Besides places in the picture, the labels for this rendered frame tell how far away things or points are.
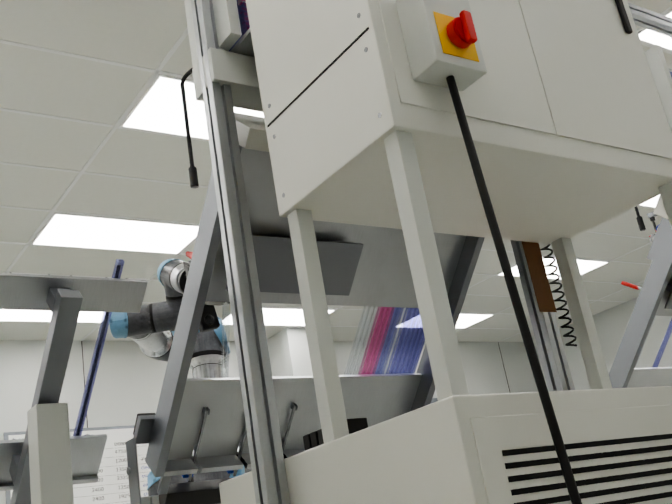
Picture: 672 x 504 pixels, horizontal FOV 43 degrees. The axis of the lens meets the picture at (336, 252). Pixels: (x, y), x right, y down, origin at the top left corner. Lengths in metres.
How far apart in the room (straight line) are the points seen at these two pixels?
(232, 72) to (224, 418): 0.74
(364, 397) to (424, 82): 1.00
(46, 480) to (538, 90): 1.10
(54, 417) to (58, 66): 3.12
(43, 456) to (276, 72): 0.80
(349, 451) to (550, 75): 0.72
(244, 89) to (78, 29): 2.76
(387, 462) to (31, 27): 3.47
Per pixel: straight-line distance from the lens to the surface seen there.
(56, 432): 1.69
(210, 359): 2.51
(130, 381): 9.25
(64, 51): 4.52
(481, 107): 1.35
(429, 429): 1.12
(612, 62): 1.71
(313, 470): 1.34
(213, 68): 1.63
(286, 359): 9.66
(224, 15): 1.68
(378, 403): 2.13
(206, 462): 1.93
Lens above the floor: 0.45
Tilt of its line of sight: 20 degrees up
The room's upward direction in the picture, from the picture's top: 10 degrees counter-clockwise
